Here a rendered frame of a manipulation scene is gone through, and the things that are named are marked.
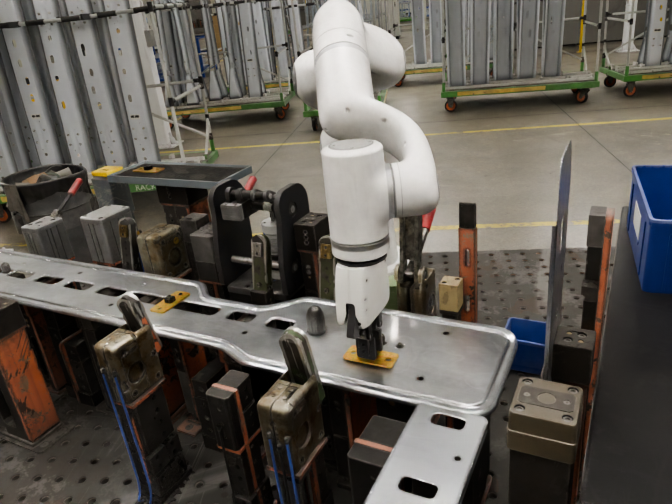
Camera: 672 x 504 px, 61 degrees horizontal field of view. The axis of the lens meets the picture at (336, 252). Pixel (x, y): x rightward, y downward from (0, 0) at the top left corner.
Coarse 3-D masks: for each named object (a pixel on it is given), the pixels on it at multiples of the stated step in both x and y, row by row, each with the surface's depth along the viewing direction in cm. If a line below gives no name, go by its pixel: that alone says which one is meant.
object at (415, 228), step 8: (416, 216) 98; (400, 224) 100; (408, 224) 100; (416, 224) 99; (400, 232) 101; (408, 232) 101; (416, 232) 99; (400, 240) 101; (408, 240) 101; (416, 240) 100; (400, 248) 101; (408, 248) 102; (416, 248) 100; (400, 256) 102; (408, 256) 102; (416, 256) 100; (400, 264) 102; (416, 264) 101; (400, 272) 103; (416, 272) 101; (400, 280) 103; (416, 280) 102
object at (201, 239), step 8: (208, 224) 133; (200, 232) 128; (208, 232) 127; (192, 240) 128; (200, 240) 126; (208, 240) 125; (200, 248) 128; (208, 248) 126; (200, 256) 129; (208, 256) 127; (200, 264) 130; (208, 264) 128; (200, 272) 131; (208, 272) 130; (216, 272) 128; (200, 280) 132; (208, 280) 131; (216, 280) 129; (208, 288) 133; (216, 288) 132; (224, 288) 132; (216, 296) 133; (224, 296) 132; (216, 312) 136; (216, 352) 141
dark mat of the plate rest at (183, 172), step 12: (132, 168) 155; (168, 168) 151; (180, 168) 150; (192, 168) 148; (204, 168) 147; (216, 168) 146; (228, 168) 145; (240, 168) 144; (204, 180) 137; (216, 180) 136
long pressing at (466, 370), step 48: (0, 288) 130; (48, 288) 128; (96, 288) 125; (144, 288) 123; (192, 288) 120; (192, 336) 103; (240, 336) 101; (336, 336) 98; (432, 336) 95; (480, 336) 93; (336, 384) 86; (384, 384) 84; (432, 384) 83; (480, 384) 82
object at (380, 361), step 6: (354, 348) 92; (348, 354) 91; (354, 354) 91; (378, 354) 90; (384, 354) 90; (390, 354) 90; (396, 354) 90; (354, 360) 90; (360, 360) 89; (366, 360) 89; (372, 360) 89; (378, 360) 89; (384, 360) 89; (396, 360) 89; (378, 366) 88; (384, 366) 87; (390, 366) 87
